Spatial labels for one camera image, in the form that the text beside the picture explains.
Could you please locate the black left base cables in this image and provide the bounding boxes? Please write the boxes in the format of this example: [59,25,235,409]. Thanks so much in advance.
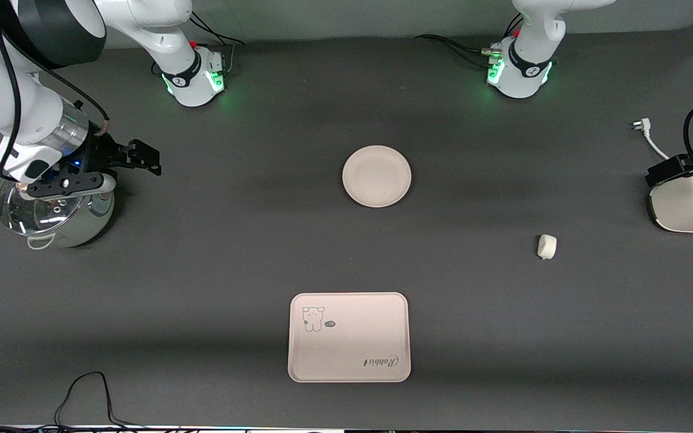
[415,34,502,68]

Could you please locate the thin black table cable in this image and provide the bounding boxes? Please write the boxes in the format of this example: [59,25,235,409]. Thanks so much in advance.
[0,371,161,433]

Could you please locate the beige tray with rabbit print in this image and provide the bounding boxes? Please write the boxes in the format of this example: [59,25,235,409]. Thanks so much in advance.
[288,292,412,384]

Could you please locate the glass pot lid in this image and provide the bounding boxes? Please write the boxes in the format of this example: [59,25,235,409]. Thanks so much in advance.
[0,178,87,235]

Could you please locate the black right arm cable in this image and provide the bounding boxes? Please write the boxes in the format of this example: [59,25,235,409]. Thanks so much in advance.
[0,0,111,181]

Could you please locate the black base cables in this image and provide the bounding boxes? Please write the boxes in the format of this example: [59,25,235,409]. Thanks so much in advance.
[415,34,502,68]
[189,11,245,78]

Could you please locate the cream white toaster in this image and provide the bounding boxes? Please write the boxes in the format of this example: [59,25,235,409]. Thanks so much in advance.
[647,168,693,234]

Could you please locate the white toaster power cable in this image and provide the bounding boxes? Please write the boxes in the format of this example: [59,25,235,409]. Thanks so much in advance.
[631,118,673,161]

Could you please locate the pale green electric pot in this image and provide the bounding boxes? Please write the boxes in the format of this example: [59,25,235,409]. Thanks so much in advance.
[0,174,116,251]

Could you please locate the round beige plate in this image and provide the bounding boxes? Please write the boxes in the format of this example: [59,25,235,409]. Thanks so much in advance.
[342,146,412,209]

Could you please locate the black right base cables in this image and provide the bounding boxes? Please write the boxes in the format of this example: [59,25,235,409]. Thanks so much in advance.
[189,11,245,78]

